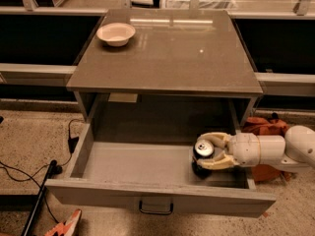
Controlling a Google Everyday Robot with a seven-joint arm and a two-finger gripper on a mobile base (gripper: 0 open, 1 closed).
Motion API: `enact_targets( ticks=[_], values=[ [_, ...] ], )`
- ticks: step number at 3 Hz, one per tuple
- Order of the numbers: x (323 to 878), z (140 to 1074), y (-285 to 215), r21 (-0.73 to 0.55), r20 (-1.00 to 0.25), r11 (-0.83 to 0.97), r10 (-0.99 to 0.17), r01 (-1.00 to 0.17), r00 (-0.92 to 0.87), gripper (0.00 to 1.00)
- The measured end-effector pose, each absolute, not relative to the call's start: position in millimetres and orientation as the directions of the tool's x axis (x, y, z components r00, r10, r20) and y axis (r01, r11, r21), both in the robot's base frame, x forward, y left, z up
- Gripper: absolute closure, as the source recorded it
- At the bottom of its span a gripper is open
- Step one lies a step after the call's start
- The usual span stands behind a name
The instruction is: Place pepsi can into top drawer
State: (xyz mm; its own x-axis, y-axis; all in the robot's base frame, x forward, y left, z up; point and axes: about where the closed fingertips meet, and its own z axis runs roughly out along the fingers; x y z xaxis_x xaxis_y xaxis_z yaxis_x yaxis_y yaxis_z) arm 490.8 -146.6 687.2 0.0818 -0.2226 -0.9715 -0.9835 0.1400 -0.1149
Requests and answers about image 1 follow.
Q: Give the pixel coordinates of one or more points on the black pole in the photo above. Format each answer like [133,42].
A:
[39,198]

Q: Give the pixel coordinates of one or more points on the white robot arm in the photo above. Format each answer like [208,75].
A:
[294,152]

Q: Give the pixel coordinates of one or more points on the white paper bowl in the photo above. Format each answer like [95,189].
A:
[116,34]

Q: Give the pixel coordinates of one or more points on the orange backpack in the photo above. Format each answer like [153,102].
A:
[263,126]

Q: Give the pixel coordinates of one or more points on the grey cabinet with top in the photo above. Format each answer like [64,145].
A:
[172,52]

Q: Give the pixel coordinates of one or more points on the blue pepsi can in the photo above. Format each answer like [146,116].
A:
[202,150]

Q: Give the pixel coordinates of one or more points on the open grey top drawer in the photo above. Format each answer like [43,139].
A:
[131,152]

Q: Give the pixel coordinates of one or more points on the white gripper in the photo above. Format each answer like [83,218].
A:
[244,148]

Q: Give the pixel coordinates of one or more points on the black power adapter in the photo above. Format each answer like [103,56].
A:
[72,142]

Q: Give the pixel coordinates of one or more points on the black drawer handle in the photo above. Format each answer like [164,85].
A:
[155,209]

